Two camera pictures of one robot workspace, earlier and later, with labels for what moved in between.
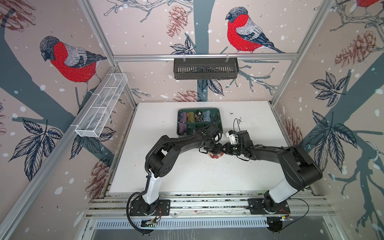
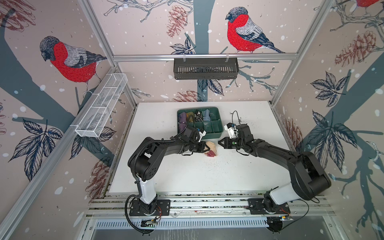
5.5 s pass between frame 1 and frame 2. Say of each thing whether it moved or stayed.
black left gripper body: moved
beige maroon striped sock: moved
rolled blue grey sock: stayed
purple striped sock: stayed
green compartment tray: stayed
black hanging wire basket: stayed
